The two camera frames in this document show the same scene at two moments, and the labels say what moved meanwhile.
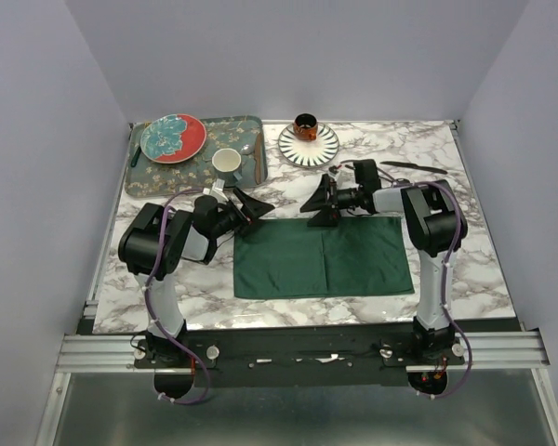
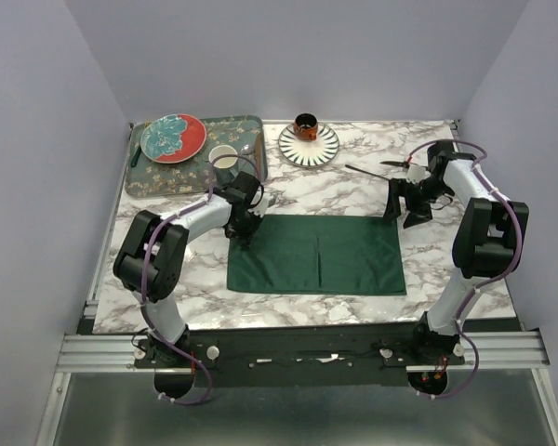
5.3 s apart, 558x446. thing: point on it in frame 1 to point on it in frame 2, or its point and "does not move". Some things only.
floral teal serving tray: [245, 135] does not move
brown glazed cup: [305, 126] does not move
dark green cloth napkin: [288, 258] does not move
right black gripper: [328, 216] to [418, 215]
